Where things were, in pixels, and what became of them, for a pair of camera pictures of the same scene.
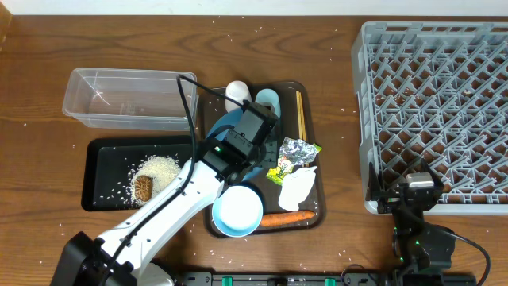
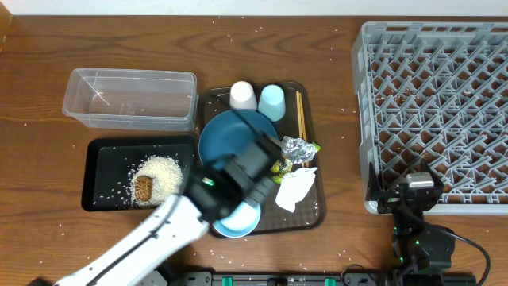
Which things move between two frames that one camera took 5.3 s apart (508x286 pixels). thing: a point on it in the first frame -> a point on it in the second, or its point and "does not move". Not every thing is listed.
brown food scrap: [144, 187] does not move
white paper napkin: [295, 186] does not move
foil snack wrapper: [293, 152] does not move
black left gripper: [273, 156] -> [270, 188]
